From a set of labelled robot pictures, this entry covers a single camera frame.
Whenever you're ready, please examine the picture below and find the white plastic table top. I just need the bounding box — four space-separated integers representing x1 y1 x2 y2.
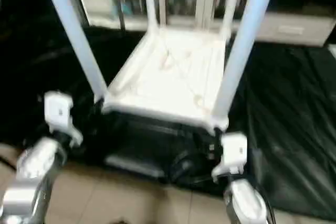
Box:
102 27 233 131

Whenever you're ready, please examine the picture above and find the white plastic table leg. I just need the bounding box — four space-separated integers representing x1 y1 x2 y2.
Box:
142 0 160 34
39 0 109 104
210 0 280 128
220 0 244 39

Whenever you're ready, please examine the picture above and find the black work mat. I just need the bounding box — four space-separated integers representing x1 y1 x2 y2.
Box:
0 22 336 219

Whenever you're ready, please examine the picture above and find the white drawer unit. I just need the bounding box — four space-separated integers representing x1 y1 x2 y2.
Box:
256 11 336 47

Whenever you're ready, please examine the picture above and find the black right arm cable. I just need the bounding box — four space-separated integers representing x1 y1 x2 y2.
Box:
167 150 222 185

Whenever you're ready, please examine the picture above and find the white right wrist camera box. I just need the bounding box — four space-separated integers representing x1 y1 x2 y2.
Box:
211 132 249 180

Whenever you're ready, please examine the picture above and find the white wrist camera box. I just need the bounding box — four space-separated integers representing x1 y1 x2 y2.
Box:
43 91 84 147
211 132 249 180

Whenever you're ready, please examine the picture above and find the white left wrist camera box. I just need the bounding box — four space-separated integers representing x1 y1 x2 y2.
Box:
43 91 84 147

